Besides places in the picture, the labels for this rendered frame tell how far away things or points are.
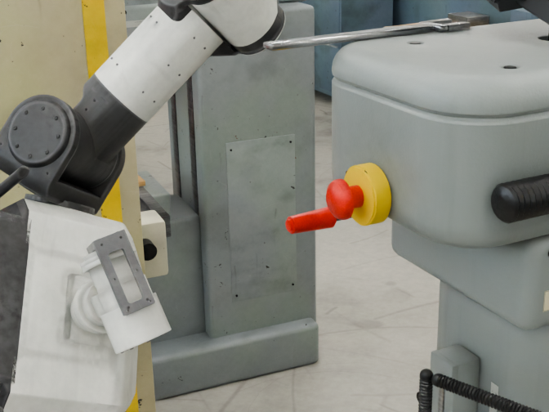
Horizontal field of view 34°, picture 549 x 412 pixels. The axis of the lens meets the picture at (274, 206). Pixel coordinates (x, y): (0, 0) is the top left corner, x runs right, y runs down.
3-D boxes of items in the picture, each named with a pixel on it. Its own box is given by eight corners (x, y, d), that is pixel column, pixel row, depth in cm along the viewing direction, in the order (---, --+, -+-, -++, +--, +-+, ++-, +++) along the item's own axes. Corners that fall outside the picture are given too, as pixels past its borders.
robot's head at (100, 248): (100, 327, 102) (113, 320, 95) (71, 257, 103) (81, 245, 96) (151, 305, 105) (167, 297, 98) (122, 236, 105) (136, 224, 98)
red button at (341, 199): (341, 227, 86) (341, 187, 85) (321, 214, 90) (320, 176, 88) (371, 221, 88) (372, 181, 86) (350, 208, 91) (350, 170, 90)
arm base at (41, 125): (-27, 189, 109) (55, 204, 106) (-2, 86, 111) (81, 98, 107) (37, 209, 124) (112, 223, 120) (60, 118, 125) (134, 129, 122)
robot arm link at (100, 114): (73, 57, 111) (-3, 138, 112) (118, 105, 108) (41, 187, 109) (115, 85, 122) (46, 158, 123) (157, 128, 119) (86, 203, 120)
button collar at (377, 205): (374, 235, 87) (375, 175, 85) (341, 215, 92) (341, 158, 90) (391, 230, 88) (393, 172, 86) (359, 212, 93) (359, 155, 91)
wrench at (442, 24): (276, 53, 90) (276, 44, 89) (257, 47, 93) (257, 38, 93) (470, 29, 101) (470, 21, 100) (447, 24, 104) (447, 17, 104)
